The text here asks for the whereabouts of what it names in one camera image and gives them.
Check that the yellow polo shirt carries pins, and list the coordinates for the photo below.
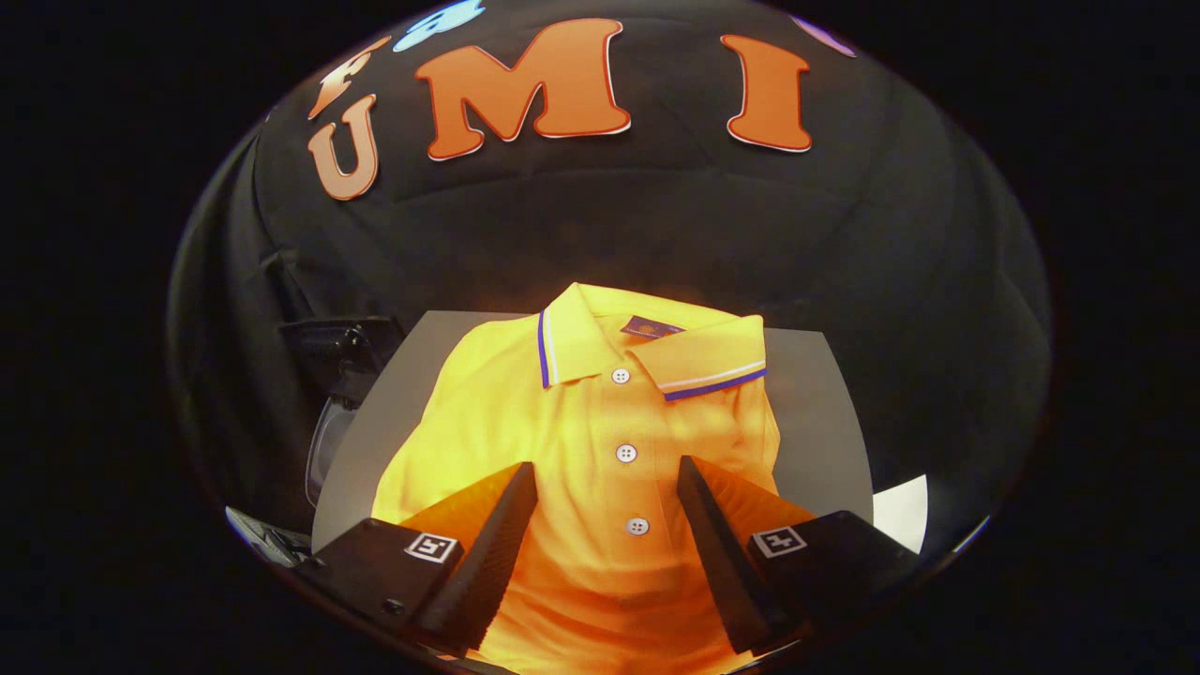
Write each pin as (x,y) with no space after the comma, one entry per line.
(581,506)

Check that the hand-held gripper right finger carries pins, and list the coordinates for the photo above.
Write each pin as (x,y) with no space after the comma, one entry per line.
(722,562)

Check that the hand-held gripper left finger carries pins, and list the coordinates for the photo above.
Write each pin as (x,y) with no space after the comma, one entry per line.
(492,562)

